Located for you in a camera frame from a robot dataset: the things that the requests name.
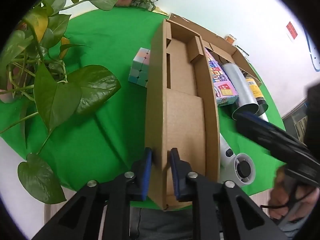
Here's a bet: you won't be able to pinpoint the person's grey pants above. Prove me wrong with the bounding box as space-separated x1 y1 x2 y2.
130 206 223 240

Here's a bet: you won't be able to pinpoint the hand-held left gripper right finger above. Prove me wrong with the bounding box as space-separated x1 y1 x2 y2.
170 148 288 240

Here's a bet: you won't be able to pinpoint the white spray bottle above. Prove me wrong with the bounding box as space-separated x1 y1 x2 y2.
256 111 270 124

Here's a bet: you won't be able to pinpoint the pastel puzzle cube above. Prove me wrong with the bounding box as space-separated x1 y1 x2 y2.
128 47 152 88

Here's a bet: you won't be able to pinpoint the orange packet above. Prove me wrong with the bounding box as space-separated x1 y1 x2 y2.
224 34 237 46

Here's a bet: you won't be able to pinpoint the person's right forearm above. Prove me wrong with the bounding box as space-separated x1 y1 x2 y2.
277 215 313 239

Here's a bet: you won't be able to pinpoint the red wall sign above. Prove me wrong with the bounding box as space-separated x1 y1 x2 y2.
286 21 298 40

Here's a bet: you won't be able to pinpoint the silver cylindrical can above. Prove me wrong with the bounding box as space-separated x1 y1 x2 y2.
221 62 260 120

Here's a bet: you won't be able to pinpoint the person's right hand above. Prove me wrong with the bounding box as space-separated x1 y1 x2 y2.
269 166 319 222

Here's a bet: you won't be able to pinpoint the black canister with yellow label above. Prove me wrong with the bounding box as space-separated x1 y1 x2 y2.
241 71 269 113

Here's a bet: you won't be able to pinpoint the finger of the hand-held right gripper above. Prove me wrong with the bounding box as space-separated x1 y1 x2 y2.
235 112 312 167

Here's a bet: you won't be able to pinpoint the white handheld fan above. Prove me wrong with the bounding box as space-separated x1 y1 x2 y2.
219 132 256 187

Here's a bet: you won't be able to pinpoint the glass partition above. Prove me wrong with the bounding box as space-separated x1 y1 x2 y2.
281 96 309 140

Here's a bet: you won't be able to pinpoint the green tablecloth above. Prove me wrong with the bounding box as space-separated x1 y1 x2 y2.
0 6 287 209

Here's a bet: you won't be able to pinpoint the black cable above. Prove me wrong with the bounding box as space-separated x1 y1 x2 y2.
260 204 298 210
136 207 142 239

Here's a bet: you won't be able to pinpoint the large-leaf pothos plant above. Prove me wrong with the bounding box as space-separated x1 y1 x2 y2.
0 0 122 204

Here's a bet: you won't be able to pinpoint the plain brown cardboard box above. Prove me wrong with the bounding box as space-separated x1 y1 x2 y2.
144 19 221 212

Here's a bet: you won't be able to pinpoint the colourful printed flat box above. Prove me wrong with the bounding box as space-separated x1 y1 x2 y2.
204 47 238 107

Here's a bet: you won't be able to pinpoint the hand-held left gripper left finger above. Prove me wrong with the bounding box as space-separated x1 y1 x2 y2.
32 147 153 240

